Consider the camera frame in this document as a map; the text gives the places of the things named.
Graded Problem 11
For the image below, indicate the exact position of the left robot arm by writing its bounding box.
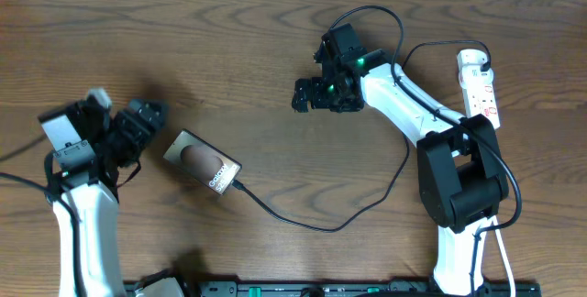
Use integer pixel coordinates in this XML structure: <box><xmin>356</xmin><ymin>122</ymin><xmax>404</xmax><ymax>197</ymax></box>
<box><xmin>39</xmin><ymin>95</ymin><xmax>168</xmax><ymax>296</ymax></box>

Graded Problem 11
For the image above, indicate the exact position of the white power strip cord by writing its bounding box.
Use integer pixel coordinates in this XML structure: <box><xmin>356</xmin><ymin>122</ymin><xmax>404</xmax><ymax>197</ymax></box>
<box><xmin>490</xmin><ymin>216</ymin><xmax>517</xmax><ymax>297</ymax></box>

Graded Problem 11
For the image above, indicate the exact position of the black charging cable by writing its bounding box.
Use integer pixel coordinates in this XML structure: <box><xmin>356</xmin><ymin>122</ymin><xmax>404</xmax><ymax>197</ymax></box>
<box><xmin>231</xmin><ymin>39</ymin><xmax>493</xmax><ymax>234</ymax></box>

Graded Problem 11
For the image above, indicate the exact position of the black mounting rail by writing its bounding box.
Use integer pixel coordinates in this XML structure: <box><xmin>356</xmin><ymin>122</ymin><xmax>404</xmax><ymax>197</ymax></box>
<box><xmin>123</xmin><ymin>280</ymin><xmax>542</xmax><ymax>297</ymax></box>

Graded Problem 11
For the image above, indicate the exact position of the white charger plug adapter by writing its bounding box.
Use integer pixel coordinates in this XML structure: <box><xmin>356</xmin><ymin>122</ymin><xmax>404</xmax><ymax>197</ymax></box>
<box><xmin>457</xmin><ymin>49</ymin><xmax>488</xmax><ymax>70</ymax></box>

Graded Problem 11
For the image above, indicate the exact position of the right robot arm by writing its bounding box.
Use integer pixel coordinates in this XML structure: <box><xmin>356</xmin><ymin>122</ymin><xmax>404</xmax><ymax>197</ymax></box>
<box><xmin>292</xmin><ymin>24</ymin><xmax>514</xmax><ymax>296</ymax></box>

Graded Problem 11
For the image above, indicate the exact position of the white power strip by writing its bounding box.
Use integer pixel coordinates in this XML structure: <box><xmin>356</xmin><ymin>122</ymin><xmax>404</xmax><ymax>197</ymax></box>
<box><xmin>459</xmin><ymin>64</ymin><xmax>501</xmax><ymax>129</ymax></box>

